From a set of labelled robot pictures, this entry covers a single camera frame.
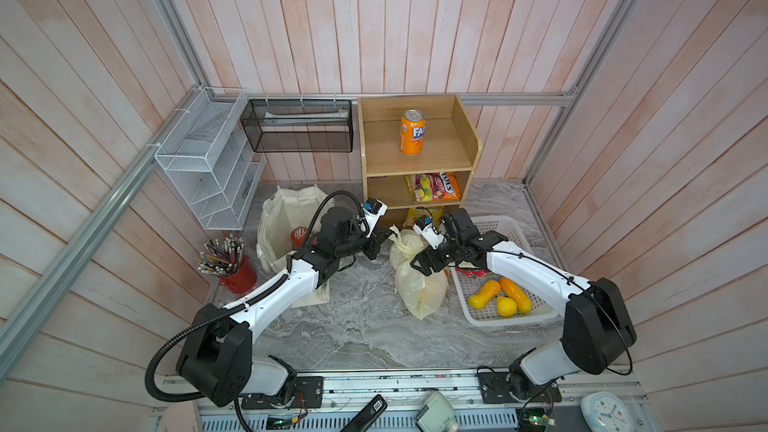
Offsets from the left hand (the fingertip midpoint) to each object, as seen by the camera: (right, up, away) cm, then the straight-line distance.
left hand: (390, 236), depth 79 cm
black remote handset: (-6, -43, -9) cm, 44 cm away
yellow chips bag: (+9, +6, +22) cm, 24 cm away
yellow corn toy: (+29, -17, +8) cm, 35 cm away
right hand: (+10, -6, +8) cm, 14 cm away
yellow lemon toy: (+33, -20, +4) cm, 39 cm away
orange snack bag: (+18, +14, +14) cm, 27 cm away
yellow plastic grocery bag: (+9, -16, +3) cm, 19 cm away
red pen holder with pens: (-47, -7, +5) cm, 48 cm away
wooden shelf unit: (+19, +27, +9) cm, 35 cm away
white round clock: (+50, -41, -10) cm, 65 cm away
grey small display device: (+10, -39, -13) cm, 43 cm away
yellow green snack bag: (+10, +15, +14) cm, 23 cm away
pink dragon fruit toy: (+25, -12, +8) cm, 28 cm away
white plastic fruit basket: (+26, -15, +13) cm, 33 cm away
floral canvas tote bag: (-33, +7, +12) cm, 35 cm away
